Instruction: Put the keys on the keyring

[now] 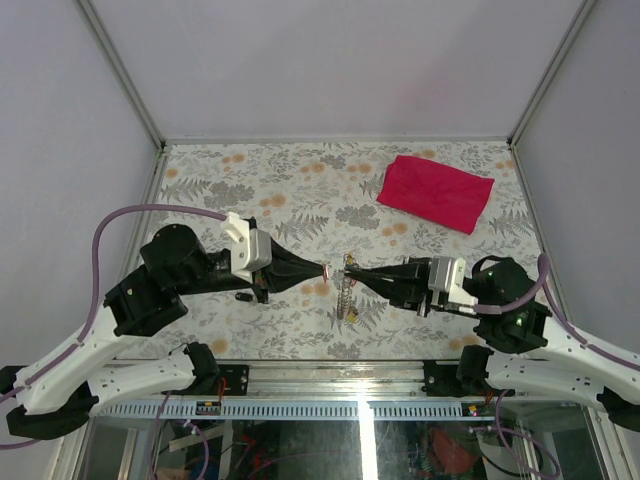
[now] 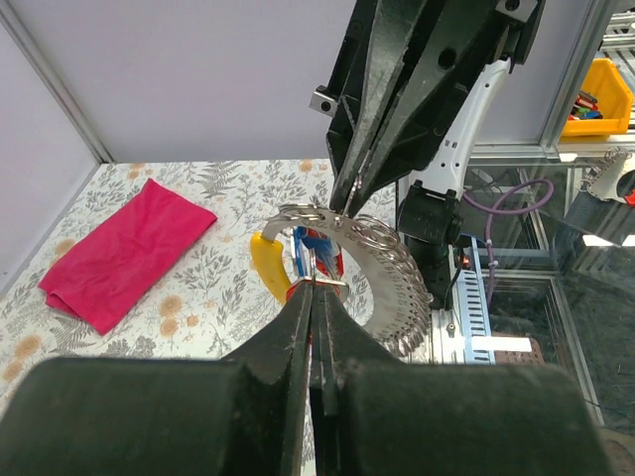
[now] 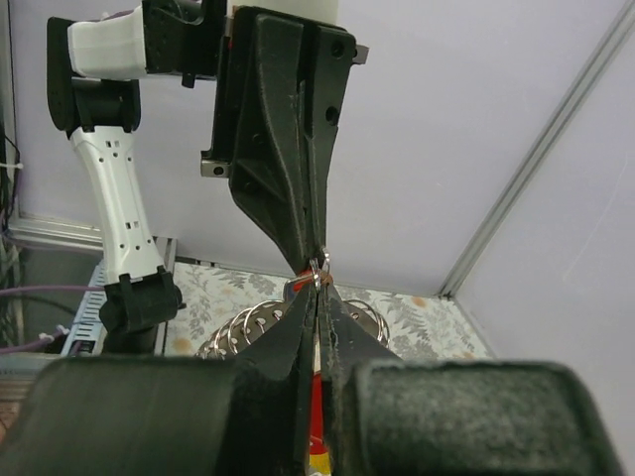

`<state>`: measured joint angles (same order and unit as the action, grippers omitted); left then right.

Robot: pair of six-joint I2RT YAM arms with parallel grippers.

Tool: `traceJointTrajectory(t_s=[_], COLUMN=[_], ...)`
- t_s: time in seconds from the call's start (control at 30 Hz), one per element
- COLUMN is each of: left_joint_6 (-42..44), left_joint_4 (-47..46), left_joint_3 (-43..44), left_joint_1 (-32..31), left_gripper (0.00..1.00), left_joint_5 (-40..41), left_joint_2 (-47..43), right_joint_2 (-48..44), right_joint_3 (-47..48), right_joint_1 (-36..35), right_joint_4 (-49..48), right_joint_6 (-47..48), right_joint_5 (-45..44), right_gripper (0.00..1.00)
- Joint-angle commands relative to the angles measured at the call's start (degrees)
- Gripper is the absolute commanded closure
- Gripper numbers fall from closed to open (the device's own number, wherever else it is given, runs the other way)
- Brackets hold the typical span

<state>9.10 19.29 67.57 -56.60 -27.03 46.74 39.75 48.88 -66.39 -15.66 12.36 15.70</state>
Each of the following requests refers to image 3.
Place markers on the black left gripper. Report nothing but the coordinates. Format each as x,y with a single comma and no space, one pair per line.
280,86

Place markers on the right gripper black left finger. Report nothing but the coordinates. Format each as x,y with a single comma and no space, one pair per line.
116,415

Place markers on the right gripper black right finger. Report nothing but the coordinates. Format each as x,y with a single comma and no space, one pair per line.
383,415

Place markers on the metal key organiser with rings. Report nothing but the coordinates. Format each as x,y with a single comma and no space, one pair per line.
293,359

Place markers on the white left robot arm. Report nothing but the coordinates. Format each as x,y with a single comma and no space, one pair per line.
93,72

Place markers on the white slotted cable duct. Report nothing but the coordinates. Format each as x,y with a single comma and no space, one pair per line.
86,332

